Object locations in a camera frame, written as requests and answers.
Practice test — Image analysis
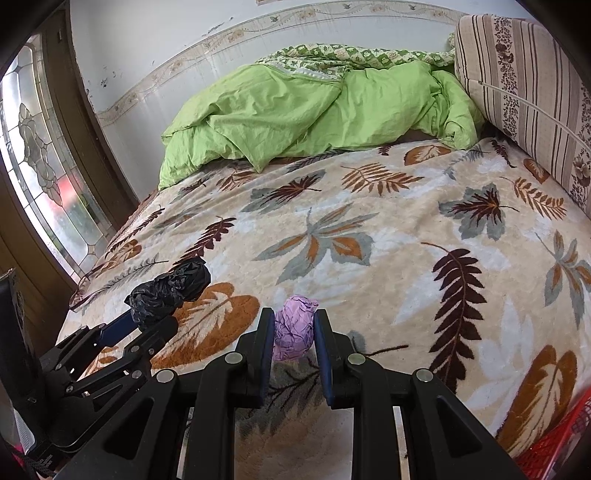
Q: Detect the patterned glass door panel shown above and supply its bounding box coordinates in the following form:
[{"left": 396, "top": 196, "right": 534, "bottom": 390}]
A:
[{"left": 0, "top": 32, "right": 116, "bottom": 287}]

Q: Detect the leaf-print fleece blanket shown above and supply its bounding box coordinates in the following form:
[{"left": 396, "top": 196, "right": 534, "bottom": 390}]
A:
[{"left": 55, "top": 136, "right": 591, "bottom": 480}]

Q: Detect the purple plastic bag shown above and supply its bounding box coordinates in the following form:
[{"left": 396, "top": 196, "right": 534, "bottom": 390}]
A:
[{"left": 272, "top": 295, "right": 320, "bottom": 361}]

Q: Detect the red plastic basket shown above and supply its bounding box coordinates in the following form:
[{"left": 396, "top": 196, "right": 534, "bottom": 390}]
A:
[{"left": 515, "top": 392, "right": 591, "bottom": 480}]

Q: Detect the brown wooden door frame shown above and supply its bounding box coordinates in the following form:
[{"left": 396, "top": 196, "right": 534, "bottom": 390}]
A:
[{"left": 41, "top": 0, "right": 141, "bottom": 222}]

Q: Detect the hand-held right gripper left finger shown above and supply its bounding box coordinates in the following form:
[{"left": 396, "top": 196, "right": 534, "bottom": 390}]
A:
[{"left": 55, "top": 307, "right": 277, "bottom": 480}]

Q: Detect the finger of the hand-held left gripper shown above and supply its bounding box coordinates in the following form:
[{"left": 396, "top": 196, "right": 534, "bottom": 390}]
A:
[
  {"left": 65, "top": 316, "right": 180, "bottom": 411},
  {"left": 41, "top": 310, "right": 139, "bottom": 370}
]

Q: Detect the striped floral pillow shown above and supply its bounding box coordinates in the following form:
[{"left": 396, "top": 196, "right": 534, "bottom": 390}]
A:
[{"left": 453, "top": 14, "right": 591, "bottom": 217}]

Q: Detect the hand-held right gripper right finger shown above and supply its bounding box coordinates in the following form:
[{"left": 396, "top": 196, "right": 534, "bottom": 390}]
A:
[{"left": 314, "top": 308, "right": 527, "bottom": 480}]

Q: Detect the black plastic bag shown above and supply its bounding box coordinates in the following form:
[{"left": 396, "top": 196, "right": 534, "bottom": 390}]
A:
[{"left": 124, "top": 257, "right": 212, "bottom": 330}]

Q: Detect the green patterned quilt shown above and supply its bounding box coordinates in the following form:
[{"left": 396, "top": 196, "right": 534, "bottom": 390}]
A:
[{"left": 252, "top": 41, "right": 458, "bottom": 84}]

